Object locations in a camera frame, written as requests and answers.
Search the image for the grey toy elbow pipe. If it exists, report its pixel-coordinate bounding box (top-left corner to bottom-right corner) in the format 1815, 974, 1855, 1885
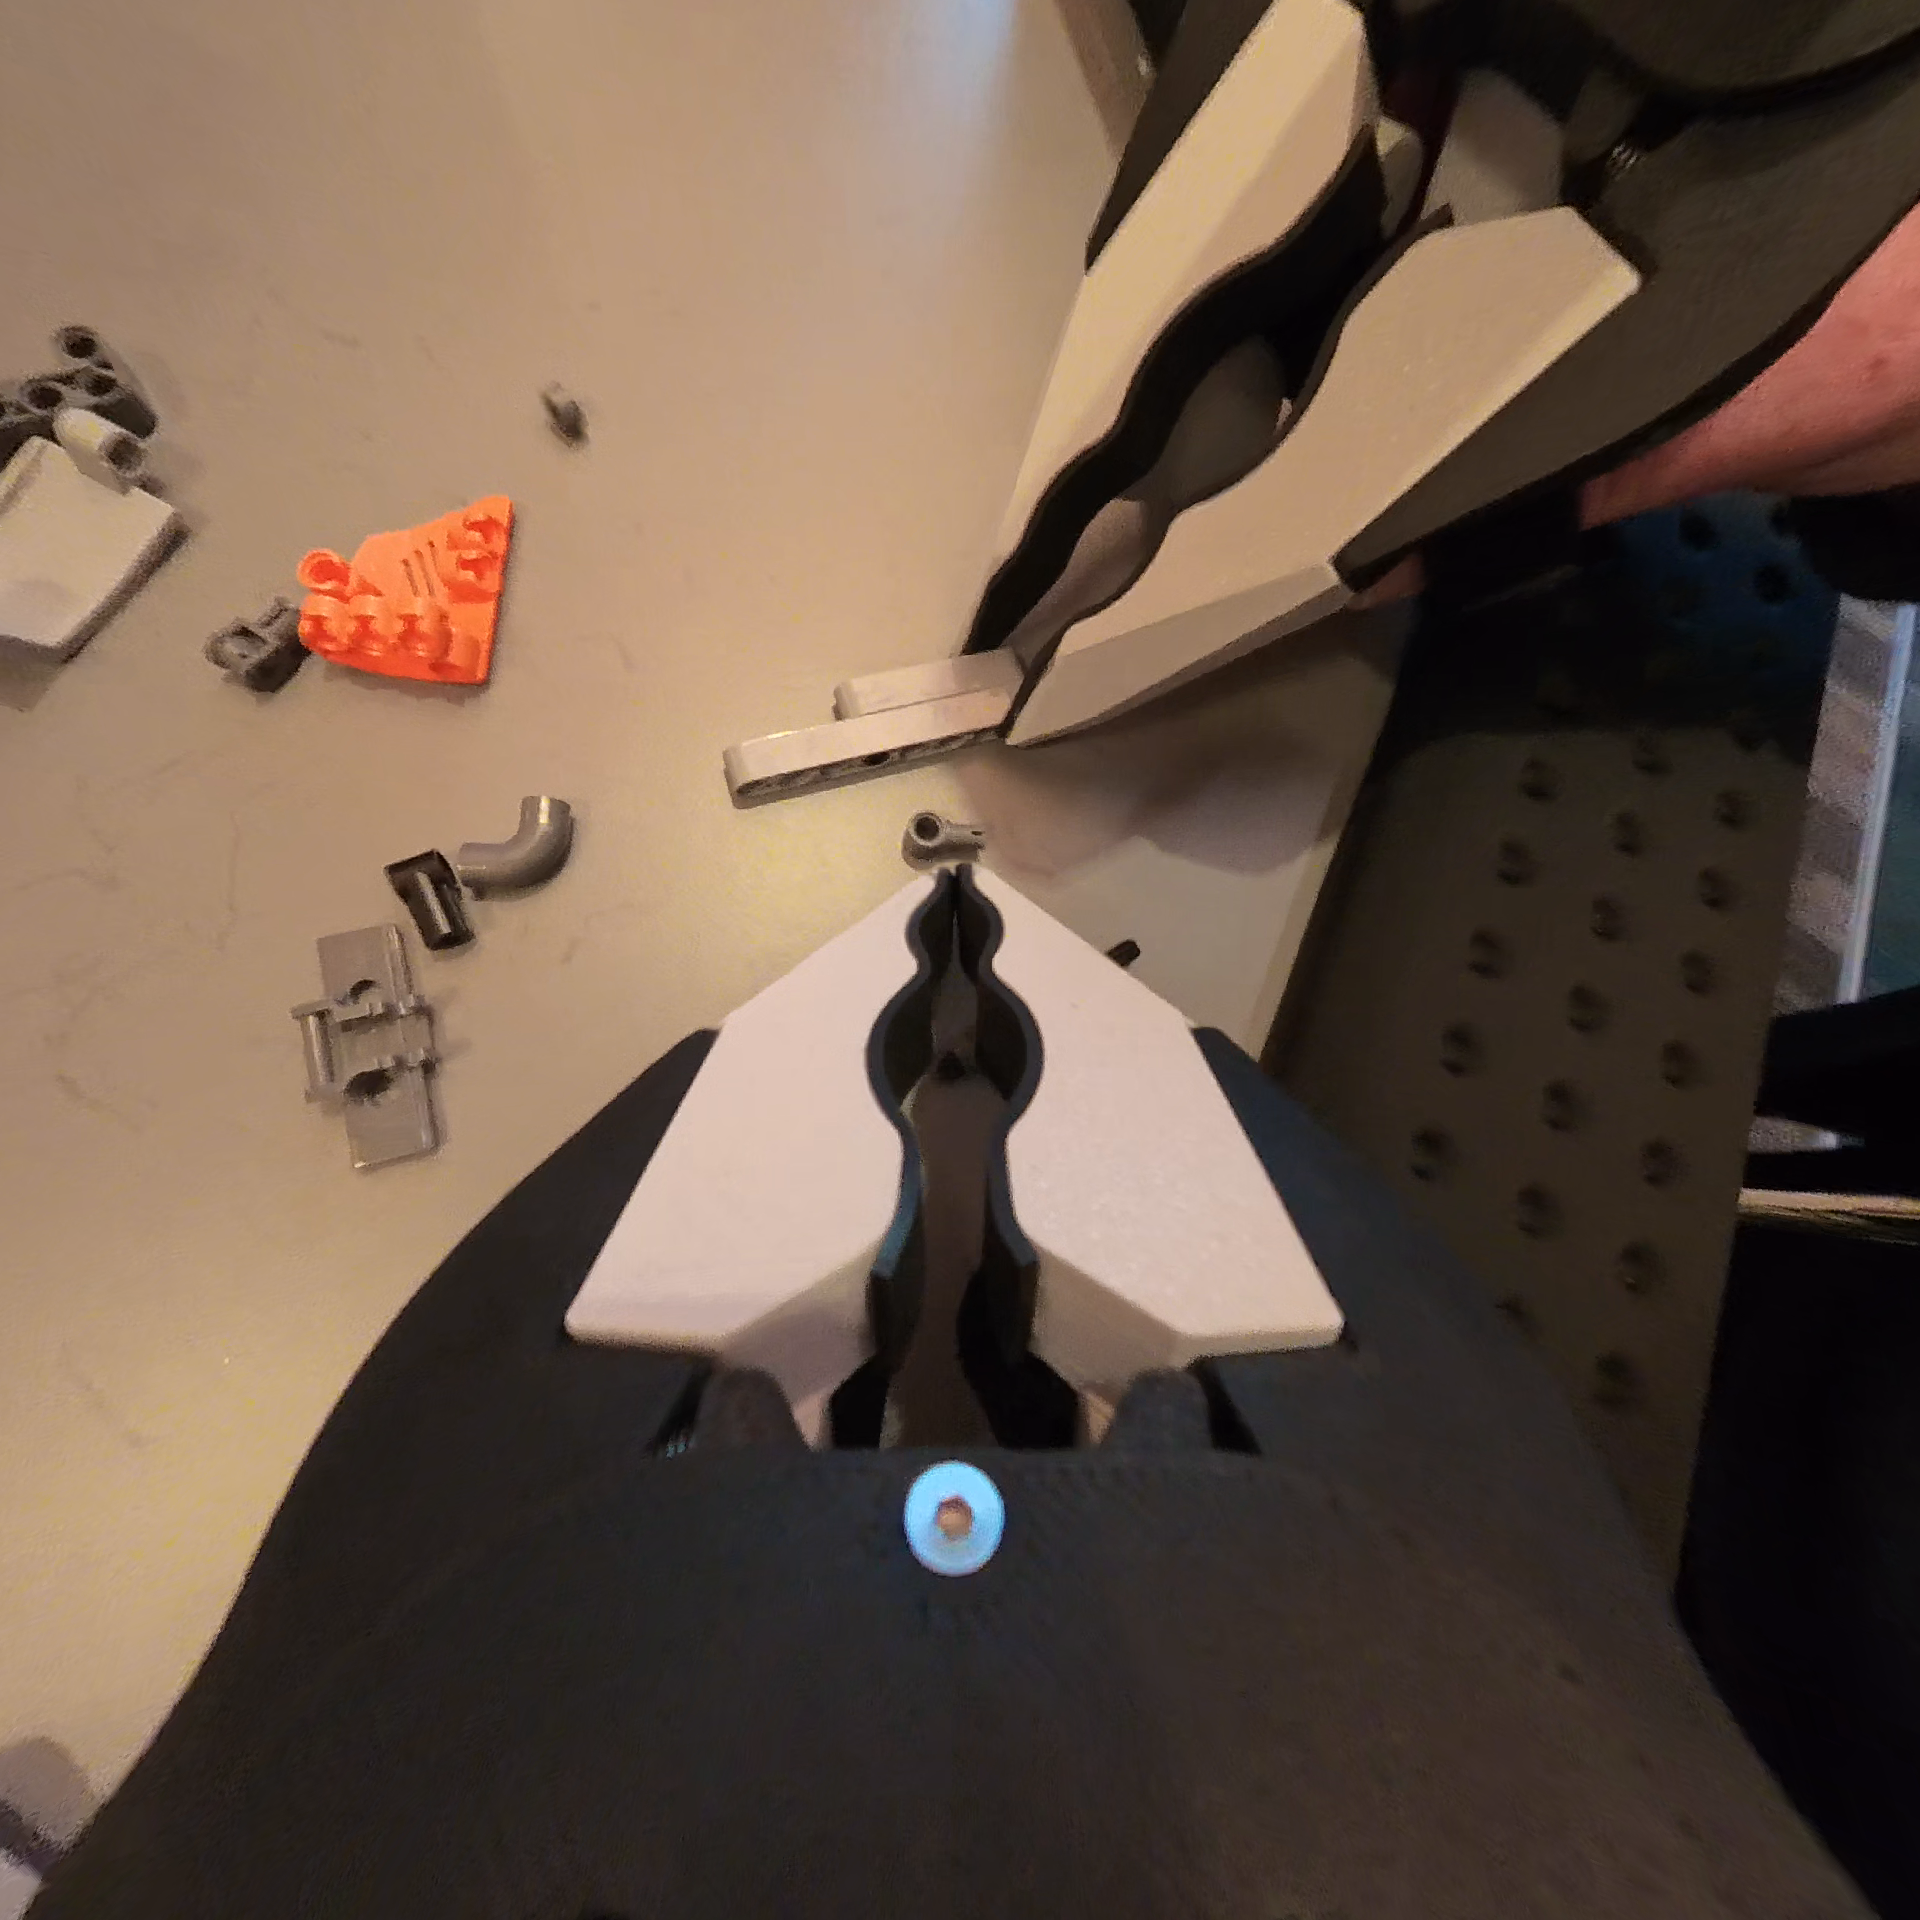
456, 796, 577, 899

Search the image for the grey flat toy plate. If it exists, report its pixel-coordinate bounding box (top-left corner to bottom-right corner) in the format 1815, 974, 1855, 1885
288, 923, 448, 1172

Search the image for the dark grey angled toy beam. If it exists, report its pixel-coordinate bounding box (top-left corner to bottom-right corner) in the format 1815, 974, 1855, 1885
0, 324, 162, 459

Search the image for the person's right hand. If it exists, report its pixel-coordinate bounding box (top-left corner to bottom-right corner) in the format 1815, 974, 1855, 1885
1353, 218, 1920, 606

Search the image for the dark grey small toy connector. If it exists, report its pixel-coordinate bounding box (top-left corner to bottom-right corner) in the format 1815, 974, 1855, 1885
203, 595, 311, 698

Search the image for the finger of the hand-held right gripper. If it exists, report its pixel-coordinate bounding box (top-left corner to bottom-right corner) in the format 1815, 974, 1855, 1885
1002, 209, 1649, 750
964, 0, 1386, 653

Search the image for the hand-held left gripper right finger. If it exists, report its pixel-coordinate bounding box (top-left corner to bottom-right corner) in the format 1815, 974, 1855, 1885
957, 866, 1346, 1449

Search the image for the orange toy wedge panel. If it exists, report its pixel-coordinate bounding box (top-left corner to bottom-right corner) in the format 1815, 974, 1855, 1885
296, 497, 517, 687

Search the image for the black toy clip connector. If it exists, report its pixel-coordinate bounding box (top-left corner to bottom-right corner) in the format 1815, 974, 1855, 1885
384, 849, 482, 953

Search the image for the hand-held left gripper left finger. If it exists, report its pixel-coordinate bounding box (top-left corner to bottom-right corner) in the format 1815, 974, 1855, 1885
564, 866, 962, 1449

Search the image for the light grey curved toy panel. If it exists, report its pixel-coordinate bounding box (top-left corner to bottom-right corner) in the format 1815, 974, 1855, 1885
0, 409, 192, 665

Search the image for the black dotted mat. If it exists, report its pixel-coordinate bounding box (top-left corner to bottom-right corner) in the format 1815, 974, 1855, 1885
1260, 487, 1847, 1594

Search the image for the light grey double toy beam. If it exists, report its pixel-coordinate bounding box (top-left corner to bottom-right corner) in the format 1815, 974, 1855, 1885
725, 649, 1026, 807

